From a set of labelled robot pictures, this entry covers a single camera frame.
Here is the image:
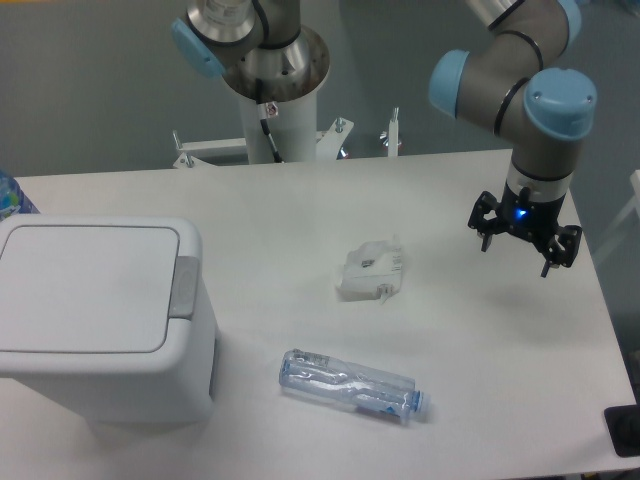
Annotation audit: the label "black device at table corner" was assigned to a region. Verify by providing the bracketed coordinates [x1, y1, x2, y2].
[604, 404, 639, 458]

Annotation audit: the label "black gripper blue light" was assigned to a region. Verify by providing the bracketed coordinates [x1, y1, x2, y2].
[468, 185, 583, 278]

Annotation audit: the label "white frame at right edge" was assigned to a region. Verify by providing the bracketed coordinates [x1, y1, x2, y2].
[592, 170, 639, 268]

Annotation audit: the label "crushed clear plastic bottle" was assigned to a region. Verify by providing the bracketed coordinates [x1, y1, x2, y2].
[279, 349, 431, 422]

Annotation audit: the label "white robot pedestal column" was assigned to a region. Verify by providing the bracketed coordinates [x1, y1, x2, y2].
[219, 27, 332, 165]

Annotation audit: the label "black cable on pedestal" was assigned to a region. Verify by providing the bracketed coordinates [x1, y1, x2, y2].
[254, 77, 285, 164]

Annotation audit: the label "blue labelled bottle at edge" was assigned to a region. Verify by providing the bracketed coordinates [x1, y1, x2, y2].
[0, 171, 40, 221]

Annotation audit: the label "white push-button trash can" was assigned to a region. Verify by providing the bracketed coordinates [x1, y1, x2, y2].
[1, 214, 219, 423]

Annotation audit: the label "white pedestal base frame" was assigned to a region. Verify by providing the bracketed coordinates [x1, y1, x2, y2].
[171, 106, 404, 170]

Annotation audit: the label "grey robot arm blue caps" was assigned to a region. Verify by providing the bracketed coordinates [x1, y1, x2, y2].
[171, 1, 597, 269]

